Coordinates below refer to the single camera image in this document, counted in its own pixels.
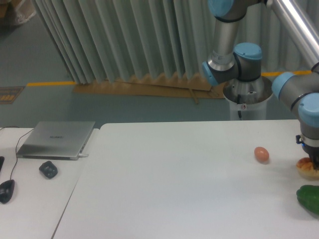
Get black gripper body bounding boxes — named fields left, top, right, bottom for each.
left=296, top=134, right=319, bottom=162

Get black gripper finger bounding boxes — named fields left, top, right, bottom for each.
left=310, top=155, right=319, bottom=170

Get golden brown bread piece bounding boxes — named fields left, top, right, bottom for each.
left=296, top=157, right=319, bottom=180

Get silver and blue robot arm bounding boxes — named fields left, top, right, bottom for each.
left=202, top=0, right=319, bottom=169

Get green bell pepper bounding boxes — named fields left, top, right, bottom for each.
left=296, top=185, right=319, bottom=215

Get brown egg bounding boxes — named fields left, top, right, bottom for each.
left=254, top=146, right=270, bottom=163

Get brown cardboard sheet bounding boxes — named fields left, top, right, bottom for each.
left=73, top=73, right=224, bottom=104

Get white usb plug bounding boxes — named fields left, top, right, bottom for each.
left=78, top=154, right=89, bottom=158

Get pale green folding curtain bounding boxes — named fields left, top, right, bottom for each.
left=31, top=0, right=319, bottom=84

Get silver closed laptop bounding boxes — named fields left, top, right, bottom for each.
left=17, top=121, right=95, bottom=160

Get small black controller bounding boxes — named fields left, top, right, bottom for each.
left=39, top=161, right=58, bottom=179

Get black computer mouse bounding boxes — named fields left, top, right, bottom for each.
left=0, top=179, right=15, bottom=204

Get black keyboard edge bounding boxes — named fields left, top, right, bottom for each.
left=0, top=156, right=4, bottom=171

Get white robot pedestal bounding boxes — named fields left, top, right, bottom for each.
left=223, top=76, right=273, bottom=120

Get black mouse cable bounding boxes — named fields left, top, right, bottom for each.
left=0, top=126, right=37, bottom=181

